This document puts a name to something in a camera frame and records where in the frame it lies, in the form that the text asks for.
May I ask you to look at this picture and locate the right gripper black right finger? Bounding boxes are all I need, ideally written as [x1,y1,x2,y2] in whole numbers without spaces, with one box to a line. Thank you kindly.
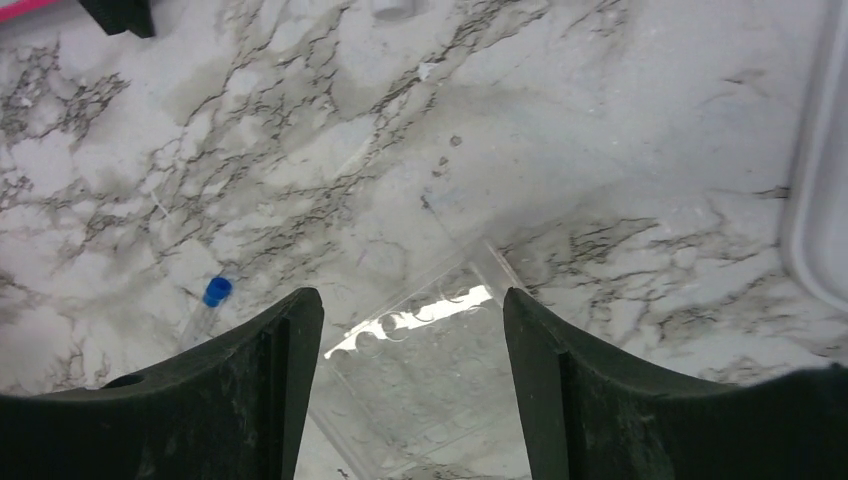
[503,288,847,479]

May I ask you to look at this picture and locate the pink framed whiteboard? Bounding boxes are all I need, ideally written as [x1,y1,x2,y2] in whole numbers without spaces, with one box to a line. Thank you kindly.
[0,0,157,39]

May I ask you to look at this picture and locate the clear plastic well plate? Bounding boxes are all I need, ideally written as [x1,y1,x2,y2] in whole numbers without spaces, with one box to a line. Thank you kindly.
[309,240,519,479]

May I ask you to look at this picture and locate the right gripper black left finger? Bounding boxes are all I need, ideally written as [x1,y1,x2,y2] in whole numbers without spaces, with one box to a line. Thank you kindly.
[1,288,324,479]

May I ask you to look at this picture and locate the white plastic bin lid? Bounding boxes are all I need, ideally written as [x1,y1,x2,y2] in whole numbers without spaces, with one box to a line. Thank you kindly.
[780,1,847,312]

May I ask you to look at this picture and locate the small green white vial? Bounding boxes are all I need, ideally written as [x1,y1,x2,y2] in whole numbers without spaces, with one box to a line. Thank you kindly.
[371,0,415,21]

